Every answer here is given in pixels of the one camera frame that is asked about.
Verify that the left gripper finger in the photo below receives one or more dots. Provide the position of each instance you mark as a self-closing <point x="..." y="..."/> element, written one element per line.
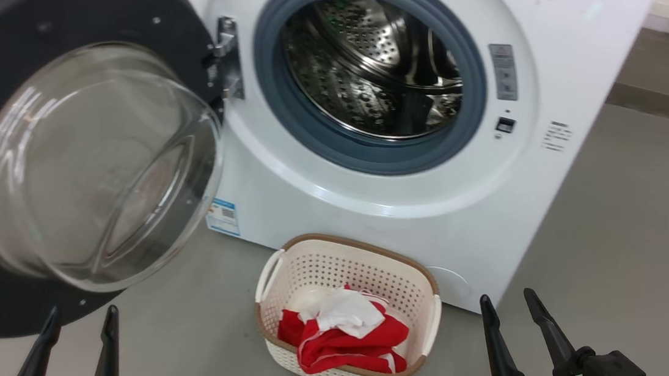
<point x="108" y="356"/>
<point x="42" y="350"/>

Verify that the red and white garment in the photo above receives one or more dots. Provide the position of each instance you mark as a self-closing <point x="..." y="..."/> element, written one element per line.
<point x="349" y="349"/>

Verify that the black round glass washer door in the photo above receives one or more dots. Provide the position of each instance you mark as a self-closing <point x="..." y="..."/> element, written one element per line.
<point x="52" y="1"/>

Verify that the white front-load washing machine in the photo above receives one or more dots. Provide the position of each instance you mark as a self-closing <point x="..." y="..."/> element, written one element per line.
<point x="368" y="216"/>

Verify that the cream perforated laundry basket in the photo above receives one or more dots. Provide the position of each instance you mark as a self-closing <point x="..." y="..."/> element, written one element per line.
<point x="327" y="267"/>

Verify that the black door latch slot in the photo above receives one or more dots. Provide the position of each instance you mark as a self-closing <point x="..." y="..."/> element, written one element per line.
<point x="505" y="124"/>

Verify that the grey rubber door gasket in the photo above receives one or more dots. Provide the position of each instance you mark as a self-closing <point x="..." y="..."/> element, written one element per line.
<point x="280" y="109"/>

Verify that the metal door hinge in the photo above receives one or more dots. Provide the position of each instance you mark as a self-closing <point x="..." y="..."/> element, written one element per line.
<point x="226" y="39"/>

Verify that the stainless steel washing machine drum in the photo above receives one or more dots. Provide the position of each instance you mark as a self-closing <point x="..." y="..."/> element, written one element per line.
<point x="354" y="42"/>

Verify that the round white filter cover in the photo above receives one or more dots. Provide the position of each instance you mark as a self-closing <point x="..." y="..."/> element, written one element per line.
<point x="448" y="285"/>

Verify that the blue energy label sticker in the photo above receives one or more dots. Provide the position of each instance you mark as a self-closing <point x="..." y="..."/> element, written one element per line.
<point x="223" y="217"/>

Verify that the grey warning sticker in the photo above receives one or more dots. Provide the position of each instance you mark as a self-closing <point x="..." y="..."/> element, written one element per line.
<point x="503" y="75"/>

